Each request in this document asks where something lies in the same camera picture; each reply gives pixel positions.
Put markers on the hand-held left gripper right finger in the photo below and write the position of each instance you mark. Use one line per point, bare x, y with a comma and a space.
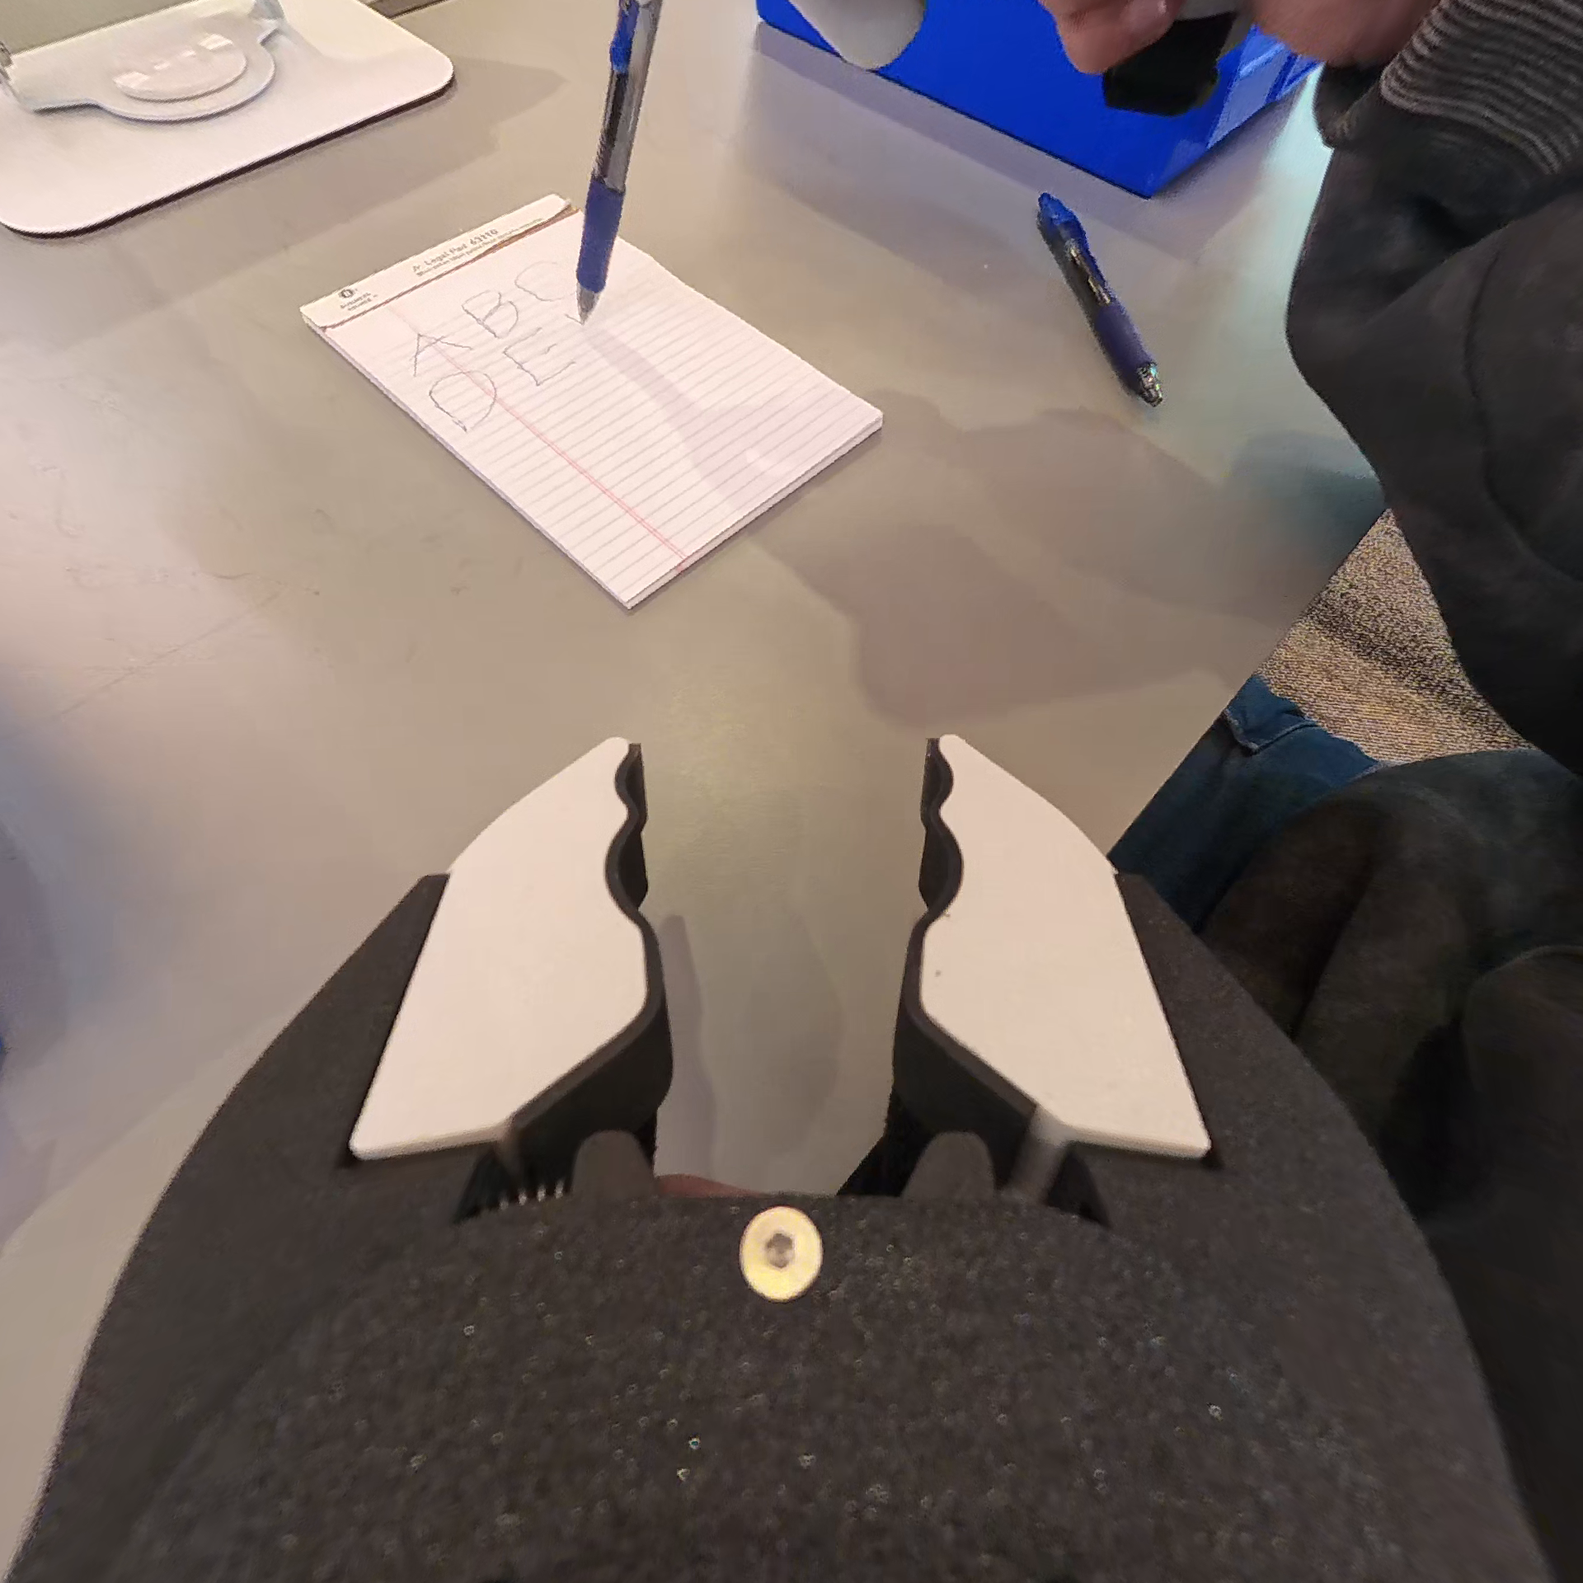
1052, 977

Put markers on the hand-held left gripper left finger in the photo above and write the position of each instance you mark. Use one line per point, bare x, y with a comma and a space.
519, 966

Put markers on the blue plastic bin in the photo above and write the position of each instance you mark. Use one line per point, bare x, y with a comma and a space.
1014, 88

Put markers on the blue retractable pen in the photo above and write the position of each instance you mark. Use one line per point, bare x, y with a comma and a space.
1095, 297
613, 186

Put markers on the white lined notepad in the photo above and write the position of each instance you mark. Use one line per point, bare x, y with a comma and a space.
668, 433

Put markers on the person's right forearm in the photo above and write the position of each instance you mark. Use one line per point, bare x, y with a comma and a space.
1448, 348

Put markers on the person's right hand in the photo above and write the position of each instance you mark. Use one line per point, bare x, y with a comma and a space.
1337, 31

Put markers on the person's leg in jeans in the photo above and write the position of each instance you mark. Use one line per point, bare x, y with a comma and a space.
1237, 793

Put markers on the white document stand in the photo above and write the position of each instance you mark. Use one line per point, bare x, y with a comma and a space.
247, 161

